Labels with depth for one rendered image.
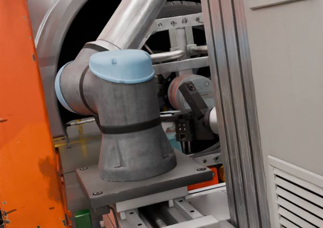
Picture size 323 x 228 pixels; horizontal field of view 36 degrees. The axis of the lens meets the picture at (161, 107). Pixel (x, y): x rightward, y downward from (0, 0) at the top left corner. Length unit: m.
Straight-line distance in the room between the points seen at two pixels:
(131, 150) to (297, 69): 0.45
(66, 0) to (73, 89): 0.92
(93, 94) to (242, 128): 0.31
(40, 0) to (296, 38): 1.48
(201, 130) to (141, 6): 0.46
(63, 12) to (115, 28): 0.82
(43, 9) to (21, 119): 0.64
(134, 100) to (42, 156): 0.55
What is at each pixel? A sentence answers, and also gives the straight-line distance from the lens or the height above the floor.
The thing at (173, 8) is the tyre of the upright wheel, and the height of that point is 1.15.
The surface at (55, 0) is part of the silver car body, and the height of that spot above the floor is 1.25.
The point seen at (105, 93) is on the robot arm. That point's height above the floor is 0.98.
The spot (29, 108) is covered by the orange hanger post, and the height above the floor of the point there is 0.93.
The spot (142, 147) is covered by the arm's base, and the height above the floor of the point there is 0.87.
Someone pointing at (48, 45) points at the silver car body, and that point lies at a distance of 1.87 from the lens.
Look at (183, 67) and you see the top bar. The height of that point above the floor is 0.96.
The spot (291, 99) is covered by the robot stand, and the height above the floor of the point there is 0.98.
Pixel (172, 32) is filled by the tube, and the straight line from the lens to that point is 1.69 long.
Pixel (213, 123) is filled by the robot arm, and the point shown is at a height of 0.81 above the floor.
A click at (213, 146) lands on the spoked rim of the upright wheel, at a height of 0.63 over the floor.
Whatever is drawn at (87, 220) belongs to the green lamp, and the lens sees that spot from 1.26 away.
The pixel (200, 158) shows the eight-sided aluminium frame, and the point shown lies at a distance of 1.77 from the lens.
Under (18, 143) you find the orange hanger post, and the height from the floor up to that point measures 0.84.
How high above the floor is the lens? 1.07
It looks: 8 degrees down
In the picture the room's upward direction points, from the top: 9 degrees counter-clockwise
